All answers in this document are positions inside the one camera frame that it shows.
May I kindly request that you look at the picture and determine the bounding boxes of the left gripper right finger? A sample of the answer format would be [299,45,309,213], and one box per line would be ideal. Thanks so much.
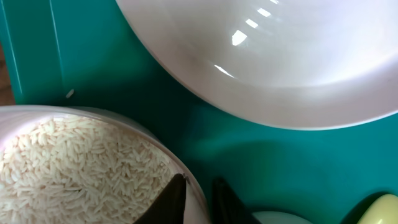
[212,177,261,224]

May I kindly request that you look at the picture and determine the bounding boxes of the pale green bowl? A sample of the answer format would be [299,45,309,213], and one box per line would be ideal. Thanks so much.
[252,211,312,224]

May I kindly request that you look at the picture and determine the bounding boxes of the teal plastic tray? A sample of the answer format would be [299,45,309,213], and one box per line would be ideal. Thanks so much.
[1,0,397,223]

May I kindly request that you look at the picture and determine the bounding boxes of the yellow plastic spoon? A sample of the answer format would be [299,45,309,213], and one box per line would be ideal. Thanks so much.
[358,194,398,224]

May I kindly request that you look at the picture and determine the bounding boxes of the pink plate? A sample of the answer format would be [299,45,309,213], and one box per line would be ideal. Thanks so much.
[118,0,397,130]

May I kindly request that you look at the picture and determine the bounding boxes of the white rice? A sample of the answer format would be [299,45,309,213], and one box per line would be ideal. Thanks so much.
[1,115,175,223]

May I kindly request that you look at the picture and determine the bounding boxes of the pink bowl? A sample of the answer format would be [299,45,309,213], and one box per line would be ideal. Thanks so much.
[1,105,211,223]

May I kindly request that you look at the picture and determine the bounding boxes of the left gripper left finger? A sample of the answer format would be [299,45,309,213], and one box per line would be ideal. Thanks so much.
[134,174,187,224]

